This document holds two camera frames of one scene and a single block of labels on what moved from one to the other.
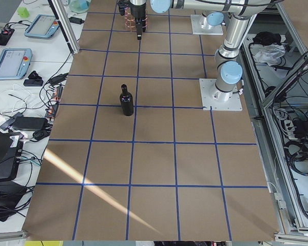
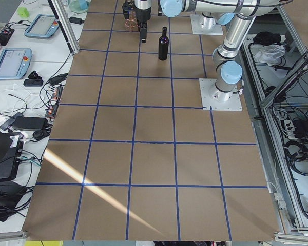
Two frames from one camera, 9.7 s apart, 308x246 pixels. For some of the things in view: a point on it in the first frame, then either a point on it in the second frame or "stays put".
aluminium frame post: x=62 y=13 stays put
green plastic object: x=23 y=12 stays put
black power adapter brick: x=30 y=123 stays put
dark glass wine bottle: x=127 y=102 -> x=163 y=45
